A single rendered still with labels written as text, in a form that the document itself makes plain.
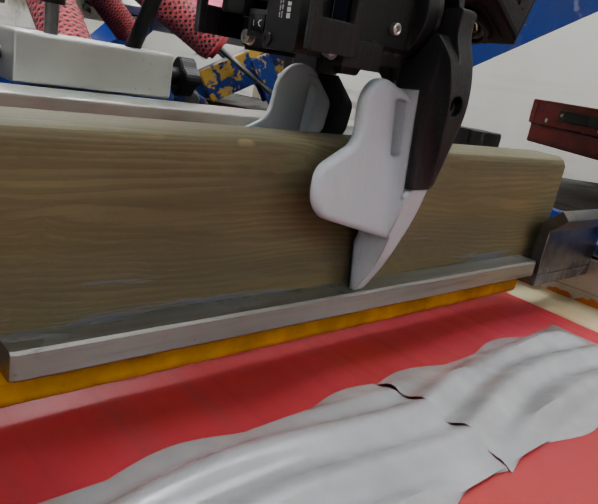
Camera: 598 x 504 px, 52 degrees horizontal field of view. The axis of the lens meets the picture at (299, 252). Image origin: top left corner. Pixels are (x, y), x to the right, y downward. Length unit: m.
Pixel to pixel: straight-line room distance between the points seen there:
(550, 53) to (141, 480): 2.37
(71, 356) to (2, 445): 0.04
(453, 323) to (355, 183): 0.16
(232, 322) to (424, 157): 0.10
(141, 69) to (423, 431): 0.36
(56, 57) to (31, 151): 0.30
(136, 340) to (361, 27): 0.14
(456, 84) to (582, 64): 2.19
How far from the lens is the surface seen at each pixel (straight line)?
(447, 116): 0.25
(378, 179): 0.26
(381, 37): 0.24
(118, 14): 1.26
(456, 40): 0.26
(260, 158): 0.23
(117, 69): 0.51
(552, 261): 0.44
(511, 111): 2.53
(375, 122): 0.25
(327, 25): 0.22
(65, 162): 0.20
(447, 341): 0.36
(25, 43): 0.48
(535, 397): 0.32
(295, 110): 0.29
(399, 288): 0.30
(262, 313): 0.24
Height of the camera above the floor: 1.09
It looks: 17 degrees down
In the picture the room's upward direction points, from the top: 10 degrees clockwise
